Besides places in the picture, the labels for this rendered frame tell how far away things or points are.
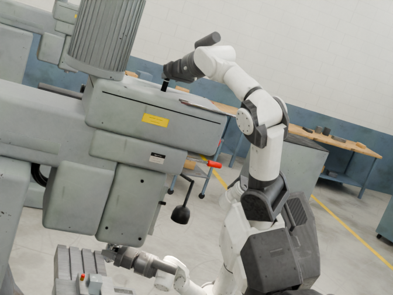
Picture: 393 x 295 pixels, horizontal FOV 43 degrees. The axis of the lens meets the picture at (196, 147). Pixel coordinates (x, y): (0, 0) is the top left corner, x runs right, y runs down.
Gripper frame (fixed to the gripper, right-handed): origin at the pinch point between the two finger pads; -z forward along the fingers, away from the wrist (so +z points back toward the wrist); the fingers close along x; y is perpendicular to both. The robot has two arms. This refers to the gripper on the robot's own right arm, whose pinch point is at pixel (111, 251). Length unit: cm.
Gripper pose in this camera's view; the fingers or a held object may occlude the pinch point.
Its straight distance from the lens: 200.5
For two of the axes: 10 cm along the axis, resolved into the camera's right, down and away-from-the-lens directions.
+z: 9.4, 3.4, -0.7
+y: -3.1, 9.2, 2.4
